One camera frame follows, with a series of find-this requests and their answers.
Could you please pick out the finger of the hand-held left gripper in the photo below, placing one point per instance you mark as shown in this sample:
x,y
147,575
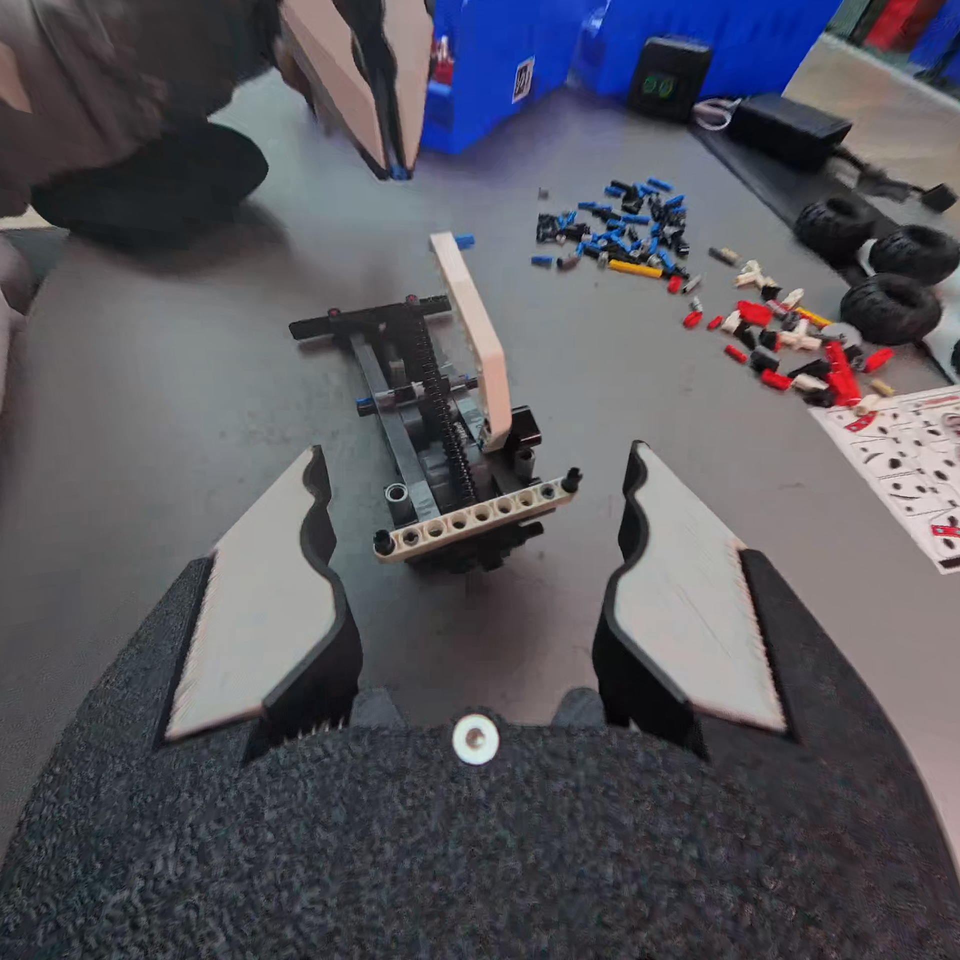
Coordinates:
x,y
330,60
414,60

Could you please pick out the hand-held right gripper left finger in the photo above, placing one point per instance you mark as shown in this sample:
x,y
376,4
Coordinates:
x,y
255,615

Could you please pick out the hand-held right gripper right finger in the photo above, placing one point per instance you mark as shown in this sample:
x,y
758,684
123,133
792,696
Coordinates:
x,y
690,600

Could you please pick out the grey black toy chassis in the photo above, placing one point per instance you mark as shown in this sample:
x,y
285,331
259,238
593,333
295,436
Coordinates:
x,y
420,450

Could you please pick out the white bent toy beam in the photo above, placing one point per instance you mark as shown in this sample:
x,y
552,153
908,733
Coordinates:
x,y
480,337

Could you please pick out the person's left forearm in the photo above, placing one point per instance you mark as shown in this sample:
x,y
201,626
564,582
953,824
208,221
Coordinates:
x,y
112,75

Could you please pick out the grey desk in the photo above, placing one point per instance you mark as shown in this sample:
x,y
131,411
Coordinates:
x,y
187,375

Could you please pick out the black desk mat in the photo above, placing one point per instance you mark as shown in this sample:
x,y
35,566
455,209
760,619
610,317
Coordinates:
x,y
757,180

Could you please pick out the blue labelled storage bin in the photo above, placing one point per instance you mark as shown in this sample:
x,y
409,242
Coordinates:
x,y
487,112

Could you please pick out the toy sticker sheet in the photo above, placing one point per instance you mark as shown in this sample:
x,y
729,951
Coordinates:
x,y
900,465

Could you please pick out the black sensor box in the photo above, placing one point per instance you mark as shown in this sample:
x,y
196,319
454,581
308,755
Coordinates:
x,y
667,79

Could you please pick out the pile of red white pieces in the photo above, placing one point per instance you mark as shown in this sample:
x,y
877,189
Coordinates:
x,y
754,313

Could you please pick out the pile of blue black pins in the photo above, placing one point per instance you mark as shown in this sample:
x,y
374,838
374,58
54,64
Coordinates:
x,y
636,270

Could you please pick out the black toy tyre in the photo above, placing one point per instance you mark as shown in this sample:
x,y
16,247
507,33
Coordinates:
x,y
832,229
889,311
915,255

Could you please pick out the white book stand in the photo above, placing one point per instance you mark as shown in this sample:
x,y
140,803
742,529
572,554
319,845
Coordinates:
x,y
943,356

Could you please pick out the black power adapter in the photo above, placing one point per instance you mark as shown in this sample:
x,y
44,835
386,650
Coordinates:
x,y
787,131

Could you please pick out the person's grey printed sweatshirt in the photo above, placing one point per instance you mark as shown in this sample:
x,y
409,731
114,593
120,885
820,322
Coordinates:
x,y
11,285

